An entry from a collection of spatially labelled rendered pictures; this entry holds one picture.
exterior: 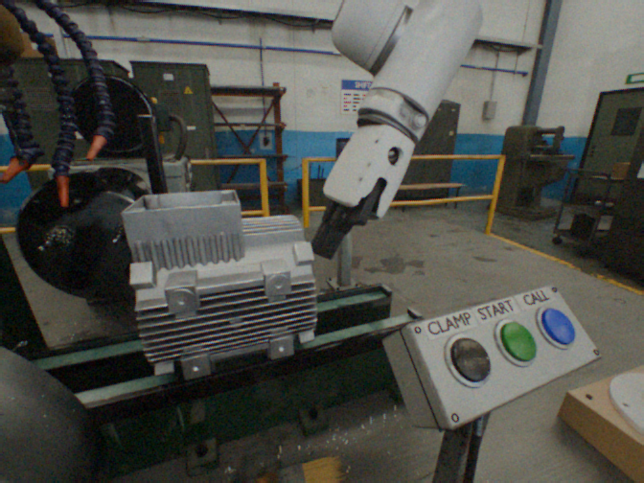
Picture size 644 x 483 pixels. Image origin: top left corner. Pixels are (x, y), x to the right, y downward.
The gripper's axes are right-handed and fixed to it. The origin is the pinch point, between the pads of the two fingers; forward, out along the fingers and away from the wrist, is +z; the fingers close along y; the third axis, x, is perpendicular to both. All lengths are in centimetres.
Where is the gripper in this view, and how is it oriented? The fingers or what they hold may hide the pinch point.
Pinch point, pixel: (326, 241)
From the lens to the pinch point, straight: 36.5
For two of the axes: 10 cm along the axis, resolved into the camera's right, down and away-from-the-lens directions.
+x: -8.1, -3.6, -4.6
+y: -3.5, -3.2, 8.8
